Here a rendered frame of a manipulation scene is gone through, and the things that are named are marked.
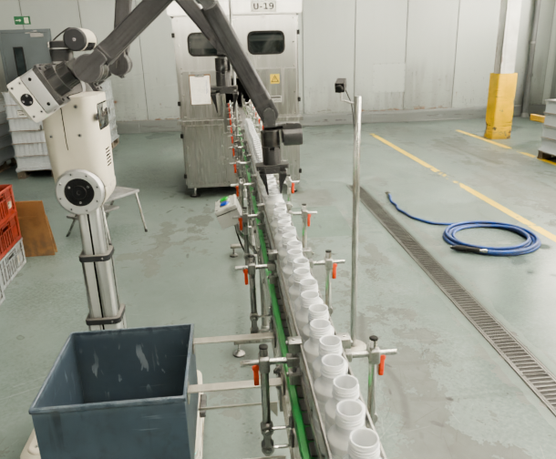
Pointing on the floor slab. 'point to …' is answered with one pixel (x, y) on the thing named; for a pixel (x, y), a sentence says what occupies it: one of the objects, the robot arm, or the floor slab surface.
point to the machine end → (280, 57)
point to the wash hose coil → (482, 227)
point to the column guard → (500, 106)
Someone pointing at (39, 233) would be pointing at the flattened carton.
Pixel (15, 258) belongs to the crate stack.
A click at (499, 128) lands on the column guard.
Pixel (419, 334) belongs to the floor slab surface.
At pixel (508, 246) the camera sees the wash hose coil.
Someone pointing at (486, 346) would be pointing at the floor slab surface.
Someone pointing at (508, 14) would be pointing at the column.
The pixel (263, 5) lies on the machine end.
